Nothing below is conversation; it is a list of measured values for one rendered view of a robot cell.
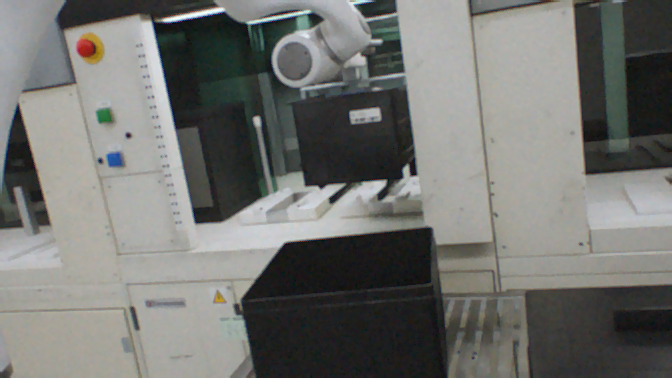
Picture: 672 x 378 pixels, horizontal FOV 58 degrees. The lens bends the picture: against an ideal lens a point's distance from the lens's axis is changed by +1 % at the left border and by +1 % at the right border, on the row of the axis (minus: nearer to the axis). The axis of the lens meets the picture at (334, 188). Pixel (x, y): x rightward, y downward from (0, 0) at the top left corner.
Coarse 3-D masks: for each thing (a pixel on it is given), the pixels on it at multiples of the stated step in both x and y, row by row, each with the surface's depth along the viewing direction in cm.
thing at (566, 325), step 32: (576, 288) 89; (608, 288) 87; (640, 288) 86; (544, 320) 81; (576, 320) 79; (608, 320) 78; (640, 320) 74; (544, 352) 73; (576, 352) 71; (608, 352) 70; (640, 352) 69
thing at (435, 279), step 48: (336, 240) 109; (384, 240) 108; (432, 240) 98; (288, 288) 109; (336, 288) 111; (384, 288) 81; (432, 288) 80; (288, 336) 85; (336, 336) 83; (384, 336) 82; (432, 336) 81
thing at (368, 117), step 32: (320, 96) 137; (352, 96) 118; (384, 96) 116; (320, 128) 121; (352, 128) 119; (384, 128) 117; (320, 160) 123; (352, 160) 121; (384, 160) 118; (384, 192) 122
